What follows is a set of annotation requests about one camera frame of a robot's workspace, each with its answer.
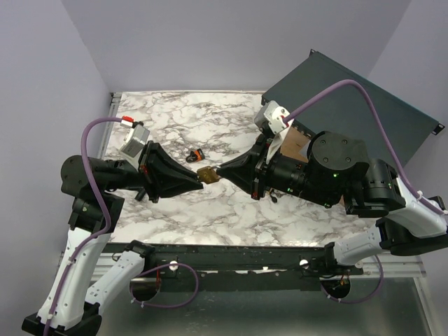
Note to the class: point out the dark network switch box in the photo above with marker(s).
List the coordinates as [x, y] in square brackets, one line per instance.
[345, 111]

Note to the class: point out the orange black padlock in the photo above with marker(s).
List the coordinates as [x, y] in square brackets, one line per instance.
[195, 156]

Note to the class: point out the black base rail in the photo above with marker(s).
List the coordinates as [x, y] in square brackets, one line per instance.
[239, 268]

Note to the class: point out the wooden board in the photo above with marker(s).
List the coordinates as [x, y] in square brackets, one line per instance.
[297, 143]

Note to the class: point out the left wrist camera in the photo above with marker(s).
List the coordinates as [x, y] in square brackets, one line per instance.
[134, 141]

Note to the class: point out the brass padlock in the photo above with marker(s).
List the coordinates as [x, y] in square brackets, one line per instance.
[208, 175]

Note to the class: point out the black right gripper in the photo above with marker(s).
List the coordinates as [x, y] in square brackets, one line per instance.
[250, 170]

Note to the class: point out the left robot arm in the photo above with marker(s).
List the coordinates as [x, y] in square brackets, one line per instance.
[75, 305]

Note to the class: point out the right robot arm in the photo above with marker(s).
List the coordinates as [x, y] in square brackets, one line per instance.
[338, 169]

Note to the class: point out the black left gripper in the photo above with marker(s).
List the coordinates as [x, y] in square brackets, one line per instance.
[162, 173]

